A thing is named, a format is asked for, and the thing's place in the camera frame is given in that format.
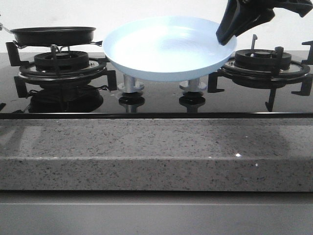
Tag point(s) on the black burner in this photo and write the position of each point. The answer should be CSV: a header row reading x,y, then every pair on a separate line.
x,y
61,67
264,65

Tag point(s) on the right black burner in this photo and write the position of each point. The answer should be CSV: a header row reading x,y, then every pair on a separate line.
x,y
264,65

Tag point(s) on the right silver stove knob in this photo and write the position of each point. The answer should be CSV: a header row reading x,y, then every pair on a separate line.
x,y
193,85

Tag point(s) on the black pan support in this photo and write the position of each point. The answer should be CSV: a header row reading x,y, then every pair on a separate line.
x,y
233,95
65,91

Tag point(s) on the left silver stove knob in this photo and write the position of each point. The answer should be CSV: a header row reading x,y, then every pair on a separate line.
x,y
130,85

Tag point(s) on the black frying pan mint handle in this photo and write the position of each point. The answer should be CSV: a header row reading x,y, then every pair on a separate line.
x,y
55,35

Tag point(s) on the right black pan support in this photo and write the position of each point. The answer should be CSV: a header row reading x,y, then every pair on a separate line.
x,y
233,95

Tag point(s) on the light blue plate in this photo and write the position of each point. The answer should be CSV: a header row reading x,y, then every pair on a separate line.
x,y
167,48

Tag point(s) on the silver stove knob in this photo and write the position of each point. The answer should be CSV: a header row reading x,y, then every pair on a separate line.
x,y
130,85
193,85

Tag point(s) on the left black burner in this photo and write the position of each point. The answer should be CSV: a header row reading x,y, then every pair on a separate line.
x,y
61,67

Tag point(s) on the black glass gas cooktop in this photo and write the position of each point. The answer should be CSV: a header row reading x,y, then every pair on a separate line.
x,y
157,100

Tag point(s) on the left black pan support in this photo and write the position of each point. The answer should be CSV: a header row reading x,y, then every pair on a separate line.
x,y
65,91

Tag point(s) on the grey cabinet front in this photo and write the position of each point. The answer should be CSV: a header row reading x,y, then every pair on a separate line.
x,y
154,213

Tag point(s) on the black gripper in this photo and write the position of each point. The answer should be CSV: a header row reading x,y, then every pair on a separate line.
x,y
242,15

